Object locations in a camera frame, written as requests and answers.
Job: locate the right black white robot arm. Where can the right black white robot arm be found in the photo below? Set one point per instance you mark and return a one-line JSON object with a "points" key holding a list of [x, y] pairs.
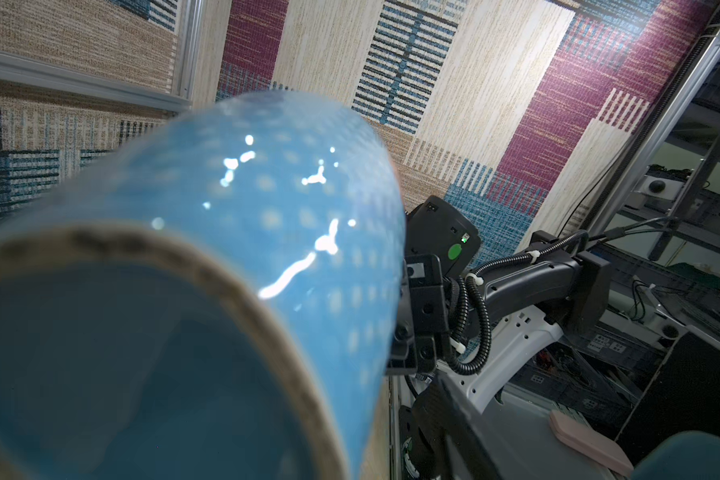
{"points": [[470, 329]]}

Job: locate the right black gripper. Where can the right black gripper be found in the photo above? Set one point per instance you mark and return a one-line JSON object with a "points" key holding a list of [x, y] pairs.
{"points": [[421, 336]]}

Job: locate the blue speckled mug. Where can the blue speckled mug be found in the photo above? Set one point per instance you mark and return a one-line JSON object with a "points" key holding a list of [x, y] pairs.
{"points": [[214, 300]]}

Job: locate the pink eraser block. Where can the pink eraser block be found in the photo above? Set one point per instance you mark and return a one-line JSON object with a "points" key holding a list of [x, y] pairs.
{"points": [[590, 443]]}

